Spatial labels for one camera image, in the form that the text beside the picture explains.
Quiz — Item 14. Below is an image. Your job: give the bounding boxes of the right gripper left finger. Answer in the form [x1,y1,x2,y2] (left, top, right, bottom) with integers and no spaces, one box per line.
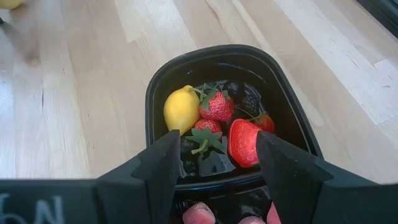
[95,129,182,224]

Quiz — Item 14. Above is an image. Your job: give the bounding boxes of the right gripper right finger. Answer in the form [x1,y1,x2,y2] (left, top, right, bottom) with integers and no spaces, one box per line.
[256,130,377,224]

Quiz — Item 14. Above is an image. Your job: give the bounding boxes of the round black toy blackberry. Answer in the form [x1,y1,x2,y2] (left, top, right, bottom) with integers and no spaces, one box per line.
[182,158,198,175]

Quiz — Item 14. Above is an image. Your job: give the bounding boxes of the small red toy strawberry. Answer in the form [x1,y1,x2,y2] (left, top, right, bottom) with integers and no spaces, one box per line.
[245,111,275,134]

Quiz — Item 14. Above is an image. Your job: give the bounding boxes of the yellow toy lemon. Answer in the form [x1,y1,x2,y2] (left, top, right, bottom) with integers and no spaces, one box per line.
[163,85,201,136]
[0,0,24,10]

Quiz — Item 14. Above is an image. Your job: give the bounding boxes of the bumpy black toy blackberry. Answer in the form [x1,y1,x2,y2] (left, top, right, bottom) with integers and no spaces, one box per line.
[238,95,261,118]

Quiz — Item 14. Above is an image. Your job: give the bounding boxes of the small smooth dark berry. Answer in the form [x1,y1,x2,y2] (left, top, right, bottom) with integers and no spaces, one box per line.
[223,80,246,100]

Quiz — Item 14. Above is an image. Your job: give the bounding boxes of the black plastic tupperware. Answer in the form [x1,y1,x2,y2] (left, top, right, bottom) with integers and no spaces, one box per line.
[145,44,324,224]

